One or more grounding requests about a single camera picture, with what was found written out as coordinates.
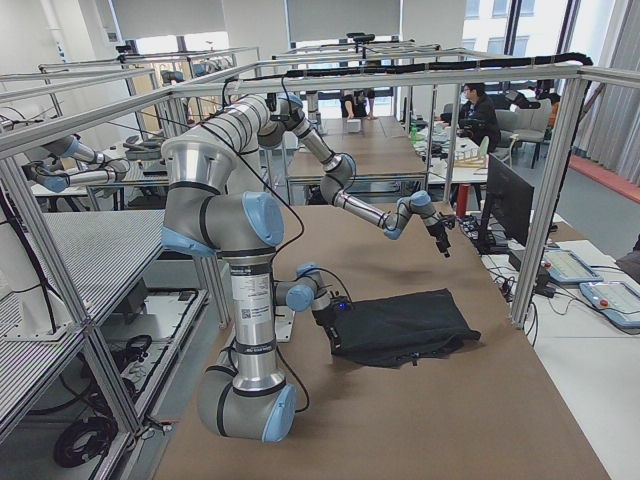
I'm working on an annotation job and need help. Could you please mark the black computer monitor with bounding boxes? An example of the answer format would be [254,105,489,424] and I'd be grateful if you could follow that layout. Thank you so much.
[475,156,534,254]

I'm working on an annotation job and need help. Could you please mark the grey striped work table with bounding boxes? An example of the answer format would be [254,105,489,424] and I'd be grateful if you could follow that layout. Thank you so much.
[0,208,169,346]

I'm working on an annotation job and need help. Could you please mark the black t-shirt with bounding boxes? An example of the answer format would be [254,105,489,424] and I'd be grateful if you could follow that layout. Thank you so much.
[331,289,481,368]

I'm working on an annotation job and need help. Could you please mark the blue teach pendant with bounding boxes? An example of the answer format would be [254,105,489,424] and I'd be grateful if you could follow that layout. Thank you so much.
[579,281,639,330]
[541,249,603,285]

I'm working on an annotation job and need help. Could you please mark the seated person in black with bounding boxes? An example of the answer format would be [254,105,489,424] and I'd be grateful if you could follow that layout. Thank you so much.
[456,83,501,153]

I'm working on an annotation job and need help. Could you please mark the aluminium cage frame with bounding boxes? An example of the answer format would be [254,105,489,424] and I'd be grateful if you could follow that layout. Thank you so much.
[0,47,596,451]

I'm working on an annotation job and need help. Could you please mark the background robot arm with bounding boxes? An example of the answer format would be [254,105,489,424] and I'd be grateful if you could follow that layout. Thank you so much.
[22,135,130,193]

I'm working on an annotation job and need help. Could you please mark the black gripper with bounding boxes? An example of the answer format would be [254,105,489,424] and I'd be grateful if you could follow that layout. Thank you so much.
[426,212,456,258]
[312,292,352,350]

